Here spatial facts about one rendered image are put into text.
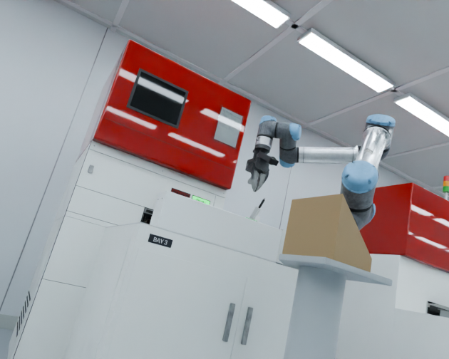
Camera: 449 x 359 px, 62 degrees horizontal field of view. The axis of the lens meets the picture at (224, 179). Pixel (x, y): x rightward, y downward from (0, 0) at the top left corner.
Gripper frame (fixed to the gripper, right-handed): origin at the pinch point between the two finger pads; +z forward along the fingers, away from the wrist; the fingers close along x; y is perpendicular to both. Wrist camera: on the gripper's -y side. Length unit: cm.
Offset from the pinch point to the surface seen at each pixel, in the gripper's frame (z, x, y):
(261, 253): 27.1, -6.5, -4.0
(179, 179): -8, 15, 58
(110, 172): 1, 52, 58
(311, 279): 35, -5, -38
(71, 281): 57, 53, 59
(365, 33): -164, -93, 45
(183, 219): 23.2, 30.6, -4.0
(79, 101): -84, 76, 207
